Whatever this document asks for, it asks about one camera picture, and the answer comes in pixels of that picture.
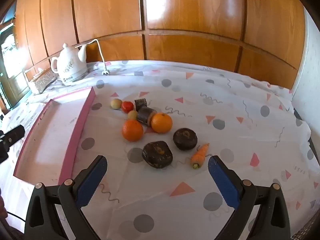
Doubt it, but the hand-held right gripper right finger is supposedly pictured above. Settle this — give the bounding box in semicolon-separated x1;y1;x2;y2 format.
208;155;292;240

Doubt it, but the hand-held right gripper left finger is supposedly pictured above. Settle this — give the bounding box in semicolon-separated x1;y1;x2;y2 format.
24;155;108;240

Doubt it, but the small orange carrot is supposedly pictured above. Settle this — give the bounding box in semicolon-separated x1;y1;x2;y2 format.
191;143;210;170

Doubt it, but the pink rimmed shallow tray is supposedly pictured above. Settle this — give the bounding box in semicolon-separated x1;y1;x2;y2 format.
13;86;96;186

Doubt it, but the dark brown water chestnut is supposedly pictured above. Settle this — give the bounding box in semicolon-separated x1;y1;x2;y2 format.
173;128;198;151
142;141;174;169

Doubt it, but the orange with stem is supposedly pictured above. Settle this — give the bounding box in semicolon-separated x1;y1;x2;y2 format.
151;113;173;134

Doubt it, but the small red tomato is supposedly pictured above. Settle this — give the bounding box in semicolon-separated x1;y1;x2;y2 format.
121;101;134;113

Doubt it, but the large dark sugarcane piece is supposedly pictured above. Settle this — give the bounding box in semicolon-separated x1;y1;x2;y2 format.
137;107;157;126

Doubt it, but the small dark sugarcane piece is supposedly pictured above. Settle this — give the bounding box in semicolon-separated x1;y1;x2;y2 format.
134;98;148;111

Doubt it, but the silver embossed tissue box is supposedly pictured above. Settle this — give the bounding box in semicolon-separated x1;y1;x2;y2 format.
24;69;57;95

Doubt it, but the white ceramic electric kettle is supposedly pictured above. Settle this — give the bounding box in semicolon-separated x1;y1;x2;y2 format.
51;43;88;85

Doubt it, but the wooden door with glass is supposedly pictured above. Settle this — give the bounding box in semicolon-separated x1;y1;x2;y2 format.
0;17;33;110

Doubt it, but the white patterned tablecloth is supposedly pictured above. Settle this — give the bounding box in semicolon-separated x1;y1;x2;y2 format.
0;60;313;240

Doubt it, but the black cable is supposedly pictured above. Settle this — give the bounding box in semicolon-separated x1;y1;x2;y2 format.
6;211;27;223

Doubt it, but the white power cord with plug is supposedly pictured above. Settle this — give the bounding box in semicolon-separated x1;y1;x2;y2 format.
80;39;111;76

